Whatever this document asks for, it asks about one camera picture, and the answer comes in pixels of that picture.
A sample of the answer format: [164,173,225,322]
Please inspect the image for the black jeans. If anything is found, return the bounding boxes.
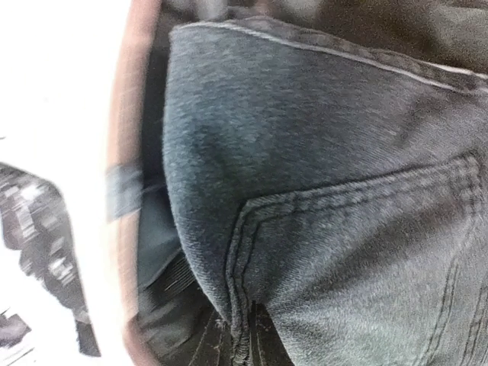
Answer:
[162,16,487,365]

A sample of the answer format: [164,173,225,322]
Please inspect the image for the black white patterned garment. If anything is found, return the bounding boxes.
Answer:
[1,163,101,358]

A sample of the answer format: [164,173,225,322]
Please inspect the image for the pink hard-shell suitcase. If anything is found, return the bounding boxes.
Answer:
[106,1,487,365]

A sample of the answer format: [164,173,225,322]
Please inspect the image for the white perforated plastic basket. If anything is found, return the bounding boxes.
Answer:
[1,1,130,365]

